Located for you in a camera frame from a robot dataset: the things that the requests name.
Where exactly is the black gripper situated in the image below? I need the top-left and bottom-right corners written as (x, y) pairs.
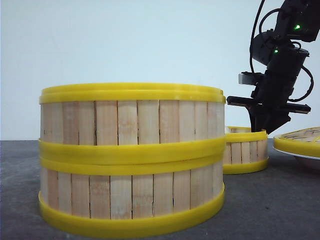
top-left (226, 72), bottom-right (311, 134)

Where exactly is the bamboo steamer drawer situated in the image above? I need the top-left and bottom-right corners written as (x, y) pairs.
top-left (223, 126), bottom-right (269, 175)
top-left (38, 155), bottom-right (225, 238)
top-left (39, 82), bottom-right (225, 174)

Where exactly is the woven bamboo steamer lid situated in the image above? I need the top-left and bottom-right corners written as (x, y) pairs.
top-left (273, 126), bottom-right (320, 159)

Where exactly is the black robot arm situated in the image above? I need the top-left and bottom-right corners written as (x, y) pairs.
top-left (226, 0), bottom-right (320, 134)

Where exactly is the white plate under lid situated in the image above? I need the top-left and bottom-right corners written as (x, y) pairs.
top-left (273, 147), bottom-right (320, 169)

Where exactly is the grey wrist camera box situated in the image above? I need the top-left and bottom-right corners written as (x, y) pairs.
top-left (238, 71), bottom-right (260, 86)

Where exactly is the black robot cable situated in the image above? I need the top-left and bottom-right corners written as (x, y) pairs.
top-left (248, 0), bottom-right (315, 103)

